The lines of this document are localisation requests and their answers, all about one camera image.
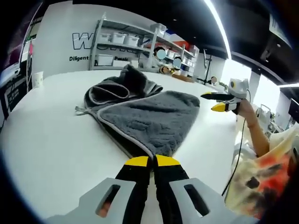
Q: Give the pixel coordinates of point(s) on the grey plush towel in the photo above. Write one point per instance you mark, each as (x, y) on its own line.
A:
(144, 116)

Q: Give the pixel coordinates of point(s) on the person's right hand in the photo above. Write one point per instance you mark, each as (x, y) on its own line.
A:
(247, 114)

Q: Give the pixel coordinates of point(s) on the black tripod stand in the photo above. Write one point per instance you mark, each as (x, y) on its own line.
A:
(206, 65)

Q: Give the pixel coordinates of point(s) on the white machine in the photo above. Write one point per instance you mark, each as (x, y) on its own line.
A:
(265, 114)

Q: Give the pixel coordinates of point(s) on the wooden tray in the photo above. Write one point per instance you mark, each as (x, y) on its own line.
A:
(184, 78)

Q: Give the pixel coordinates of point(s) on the white chair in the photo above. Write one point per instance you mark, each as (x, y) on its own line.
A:
(244, 151)

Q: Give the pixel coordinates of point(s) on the ceiling light strip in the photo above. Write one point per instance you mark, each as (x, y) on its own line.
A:
(289, 85)
(217, 25)

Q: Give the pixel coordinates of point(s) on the black monitor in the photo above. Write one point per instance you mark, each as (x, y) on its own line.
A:
(294, 107)

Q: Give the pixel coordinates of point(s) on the ceiling air conditioner vent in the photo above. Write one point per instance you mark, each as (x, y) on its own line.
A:
(279, 28)

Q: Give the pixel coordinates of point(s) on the operator in patterned shirt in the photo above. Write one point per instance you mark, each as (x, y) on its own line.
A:
(261, 182)

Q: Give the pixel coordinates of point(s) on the grey metal storage shelf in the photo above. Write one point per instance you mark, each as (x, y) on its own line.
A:
(116, 46)

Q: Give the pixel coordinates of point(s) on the group of white storage bins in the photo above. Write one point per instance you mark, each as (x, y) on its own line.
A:
(119, 37)

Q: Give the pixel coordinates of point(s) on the white paper cup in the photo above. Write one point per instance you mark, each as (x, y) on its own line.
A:
(39, 79)

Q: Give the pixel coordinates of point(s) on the black printed board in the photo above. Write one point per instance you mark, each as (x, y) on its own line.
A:
(14, 98)

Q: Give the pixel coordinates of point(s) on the pink cloth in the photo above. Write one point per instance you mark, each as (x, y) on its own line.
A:
(30, 47)

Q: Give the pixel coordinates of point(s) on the large dark wall screen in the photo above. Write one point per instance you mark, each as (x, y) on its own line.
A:
(18, 42)

